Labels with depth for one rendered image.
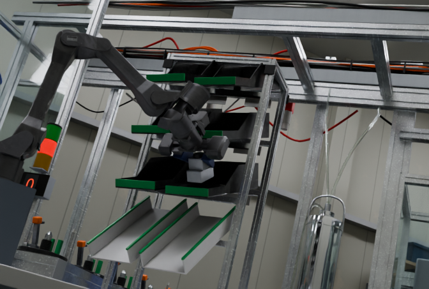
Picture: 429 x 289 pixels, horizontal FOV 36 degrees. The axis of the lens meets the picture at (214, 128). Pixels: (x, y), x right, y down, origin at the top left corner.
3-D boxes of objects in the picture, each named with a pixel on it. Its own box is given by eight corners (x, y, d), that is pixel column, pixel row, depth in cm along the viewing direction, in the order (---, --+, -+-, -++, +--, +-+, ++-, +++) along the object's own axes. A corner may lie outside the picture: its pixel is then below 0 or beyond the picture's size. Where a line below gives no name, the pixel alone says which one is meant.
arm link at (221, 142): (209, 139, 157) (219, 119, 161) (146, 135, 167) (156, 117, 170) (222, 160, 163) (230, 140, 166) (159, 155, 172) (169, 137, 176)
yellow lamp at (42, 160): (42, 168, 209) (47, 153, 211) (29, 166, 211) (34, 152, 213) (50, 173, 213) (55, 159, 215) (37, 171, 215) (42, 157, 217)
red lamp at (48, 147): (47, 153, 211) (52, 139, 213) (34, 151, 213) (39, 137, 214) (55, 159, 215) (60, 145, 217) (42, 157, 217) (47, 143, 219)
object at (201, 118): (196, 124, 164) (205, 103, 168) (172, 123, 168) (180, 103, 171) (205, 138, 169) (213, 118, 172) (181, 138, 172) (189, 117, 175)
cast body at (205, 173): (201, 183, 169) (199, 156, 167) (186, 182, 171) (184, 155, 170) (218, 175, 176) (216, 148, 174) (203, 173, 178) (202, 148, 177)
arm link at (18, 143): (-5, 151, 144) (5, 124, 146) (-3, 161, 152) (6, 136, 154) (25, 160, 145) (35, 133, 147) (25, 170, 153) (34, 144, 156)
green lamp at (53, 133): (52, 138, 213) (57, 124, 214) (39, 137, 214) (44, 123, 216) (60, 144, 217) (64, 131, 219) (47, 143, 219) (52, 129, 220)
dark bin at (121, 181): (154, 191, 173) (154, 162, 172) (115, 187, 179) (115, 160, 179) (210, 182, 197) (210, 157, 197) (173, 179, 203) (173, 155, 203)
